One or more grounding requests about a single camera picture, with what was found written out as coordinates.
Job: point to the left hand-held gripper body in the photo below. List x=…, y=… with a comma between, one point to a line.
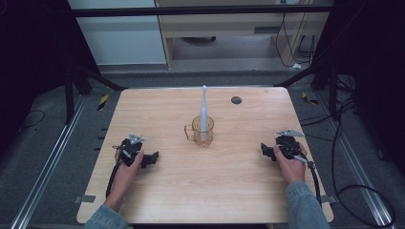
x=132, y=149

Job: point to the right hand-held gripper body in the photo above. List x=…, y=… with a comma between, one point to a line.
x=288, y=144

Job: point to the amber transparent cup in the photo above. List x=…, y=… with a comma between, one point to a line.
x=208, y=135

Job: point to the white electric toothbrush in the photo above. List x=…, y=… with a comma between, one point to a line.
x=203, y=108

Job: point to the person's left hand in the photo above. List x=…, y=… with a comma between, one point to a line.
x=125, y=178

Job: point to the person's right hand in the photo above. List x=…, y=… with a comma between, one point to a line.
x=294, y=170

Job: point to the yellow black striped tape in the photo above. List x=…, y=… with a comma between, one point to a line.
x=309, y=98
x=102, y=102

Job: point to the dark round table grommet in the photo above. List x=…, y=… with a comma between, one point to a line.
x=236, y=100

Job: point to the grey tape strip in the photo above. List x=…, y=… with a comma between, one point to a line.
x=84, y=199
x=329, y=199

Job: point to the white plug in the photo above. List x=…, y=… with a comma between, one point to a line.
x=296, y=66

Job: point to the white cabinet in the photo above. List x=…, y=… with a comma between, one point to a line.
x=127, y=41

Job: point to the black curtain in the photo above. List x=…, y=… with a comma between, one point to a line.
x=31, y=63
x=375, y=79

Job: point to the light wooden desk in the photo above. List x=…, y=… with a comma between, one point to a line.
x=223, y=25

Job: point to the black metal frame stand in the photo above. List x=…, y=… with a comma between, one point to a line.
x=333, y=92
x=68, y=95

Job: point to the aluminium floor rail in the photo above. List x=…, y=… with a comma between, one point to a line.
x=47, y=165
x=356, y=165

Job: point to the black horizontal frame bar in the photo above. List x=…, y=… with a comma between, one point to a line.
x=191, y=10

